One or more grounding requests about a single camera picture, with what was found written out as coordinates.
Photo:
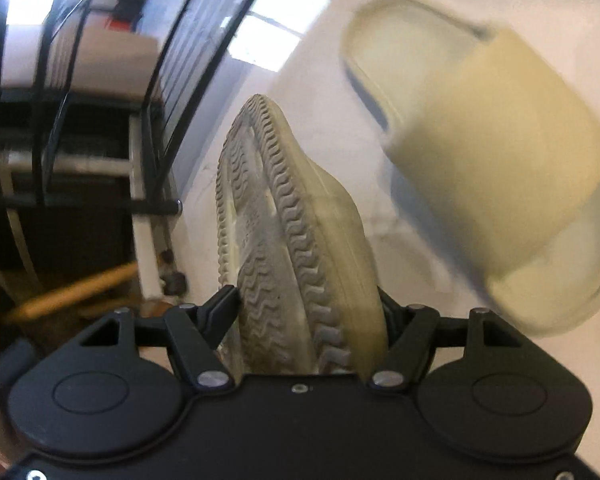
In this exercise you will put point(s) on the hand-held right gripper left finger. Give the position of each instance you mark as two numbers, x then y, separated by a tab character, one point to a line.
221	310

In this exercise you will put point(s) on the beige slide sandal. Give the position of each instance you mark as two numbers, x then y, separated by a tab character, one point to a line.
290	240
500	160

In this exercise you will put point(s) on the wooden stick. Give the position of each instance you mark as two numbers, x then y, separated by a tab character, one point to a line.
75	290

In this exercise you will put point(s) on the black metal shoe rack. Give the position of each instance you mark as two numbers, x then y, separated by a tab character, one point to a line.
152	110

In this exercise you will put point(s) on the large cardboard box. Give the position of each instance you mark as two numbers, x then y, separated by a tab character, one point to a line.
80	60

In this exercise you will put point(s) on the red box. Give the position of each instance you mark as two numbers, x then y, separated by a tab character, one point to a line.
122	23

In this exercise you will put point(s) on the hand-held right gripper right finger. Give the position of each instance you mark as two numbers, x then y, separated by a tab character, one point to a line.
397	321

